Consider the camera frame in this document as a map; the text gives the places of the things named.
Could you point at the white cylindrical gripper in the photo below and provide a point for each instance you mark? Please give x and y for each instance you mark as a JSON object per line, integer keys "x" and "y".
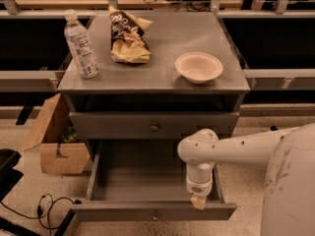
{"x": 198, "y": 188}

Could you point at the grey drawer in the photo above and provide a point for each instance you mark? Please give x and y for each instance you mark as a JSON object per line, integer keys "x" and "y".
{"x": 144, "y": 180}
{"x": 150, "y": 125}

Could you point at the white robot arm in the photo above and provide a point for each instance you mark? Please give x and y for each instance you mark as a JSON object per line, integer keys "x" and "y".
{"x": 287, "y": 156}

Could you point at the grey drawer cabinet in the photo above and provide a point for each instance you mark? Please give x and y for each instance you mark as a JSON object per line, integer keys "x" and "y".
{"x": 156, "y": 86}

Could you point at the grey top drawer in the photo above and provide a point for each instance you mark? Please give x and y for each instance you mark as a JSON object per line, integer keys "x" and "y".
{"x": 150, "y": 125}

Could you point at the white paper bowl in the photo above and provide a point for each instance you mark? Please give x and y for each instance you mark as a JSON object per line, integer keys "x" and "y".
{"x": 198, "y": 67}

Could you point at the black chair base leg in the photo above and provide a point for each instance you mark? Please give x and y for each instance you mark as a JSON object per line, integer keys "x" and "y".
{"x": 65, "y": 223}

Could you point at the brown cardboard box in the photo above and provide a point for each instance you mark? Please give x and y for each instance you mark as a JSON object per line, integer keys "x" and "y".
{"x": 50, "y": 126}

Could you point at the crumpled chip bag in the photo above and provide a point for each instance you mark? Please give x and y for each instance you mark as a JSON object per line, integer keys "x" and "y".
{"x": 127, "y": 43}

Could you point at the black bin at left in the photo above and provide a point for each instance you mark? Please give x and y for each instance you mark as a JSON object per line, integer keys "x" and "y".
{"x": 9, "y": 176}

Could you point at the clear plastic water bottle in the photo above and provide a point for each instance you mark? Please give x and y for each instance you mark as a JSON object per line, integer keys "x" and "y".
{"x": 80, "y": 45}

